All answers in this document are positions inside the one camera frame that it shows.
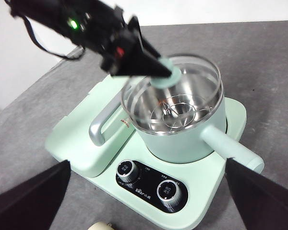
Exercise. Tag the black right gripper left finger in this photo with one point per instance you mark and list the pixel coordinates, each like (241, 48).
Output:
(26, 203)

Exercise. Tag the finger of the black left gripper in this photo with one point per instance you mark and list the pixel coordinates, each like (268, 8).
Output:
(139, 64)
(141, 40)

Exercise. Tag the mint green cooker base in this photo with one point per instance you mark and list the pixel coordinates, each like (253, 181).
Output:
(206, 191)

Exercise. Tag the silver control dial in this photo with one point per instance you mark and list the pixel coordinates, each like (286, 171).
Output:
(169, 191)
(128, 171)

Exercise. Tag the mint green hinged cooker cover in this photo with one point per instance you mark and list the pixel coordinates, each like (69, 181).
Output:
(69, 143)

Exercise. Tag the smooth white steamed bun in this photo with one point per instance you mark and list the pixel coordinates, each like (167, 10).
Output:
(99, 226)

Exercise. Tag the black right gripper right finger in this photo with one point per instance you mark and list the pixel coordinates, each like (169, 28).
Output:
(266, 203)

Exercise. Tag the black glossy control panel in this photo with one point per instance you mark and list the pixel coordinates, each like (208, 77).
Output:
(146, 187)

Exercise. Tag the glass lid with green knob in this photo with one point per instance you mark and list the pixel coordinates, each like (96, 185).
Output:
(164, 80)

